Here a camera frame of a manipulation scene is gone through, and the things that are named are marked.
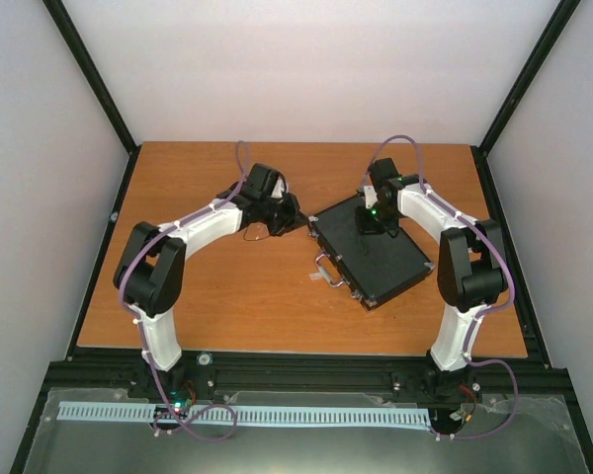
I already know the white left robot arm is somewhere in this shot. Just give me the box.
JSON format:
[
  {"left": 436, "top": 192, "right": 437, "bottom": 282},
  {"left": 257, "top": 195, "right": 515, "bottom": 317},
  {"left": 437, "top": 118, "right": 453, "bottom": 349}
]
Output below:
[{"left": 113, "top": 163, "right": 306, "bottom": 398}]

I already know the white perforated cable strip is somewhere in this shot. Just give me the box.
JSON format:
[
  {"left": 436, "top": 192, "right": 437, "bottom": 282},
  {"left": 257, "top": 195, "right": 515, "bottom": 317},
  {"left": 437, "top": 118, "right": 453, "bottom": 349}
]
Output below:
[{"left": 56, "top": 401, "right": 431, "bottom": 431}]

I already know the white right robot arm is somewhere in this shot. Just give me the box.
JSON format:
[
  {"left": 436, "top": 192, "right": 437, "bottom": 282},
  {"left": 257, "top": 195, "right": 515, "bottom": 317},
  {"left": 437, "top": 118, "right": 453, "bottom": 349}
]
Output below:
[{"left": 355, "top": 158, "right": 513, "bottom": 371}]

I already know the black aluminium frame rail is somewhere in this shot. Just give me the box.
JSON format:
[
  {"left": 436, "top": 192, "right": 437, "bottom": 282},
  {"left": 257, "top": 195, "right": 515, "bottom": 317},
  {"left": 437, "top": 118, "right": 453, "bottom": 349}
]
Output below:
[{"left": 41, "top": 354, "right": 576, "bottom": 407}]

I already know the black poker set case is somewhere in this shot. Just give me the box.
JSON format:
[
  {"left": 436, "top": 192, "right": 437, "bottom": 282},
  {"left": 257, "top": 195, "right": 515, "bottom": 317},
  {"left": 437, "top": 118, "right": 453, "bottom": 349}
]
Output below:
[{"left": 308, "top": 196, "right": 435, "bottom": 311}]

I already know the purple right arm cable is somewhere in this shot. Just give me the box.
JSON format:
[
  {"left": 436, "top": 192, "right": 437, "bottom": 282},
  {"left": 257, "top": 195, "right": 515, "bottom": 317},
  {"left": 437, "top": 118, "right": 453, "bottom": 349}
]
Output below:
[{"left": 361, "top": 135, "right": 520, "bottom": 440}]

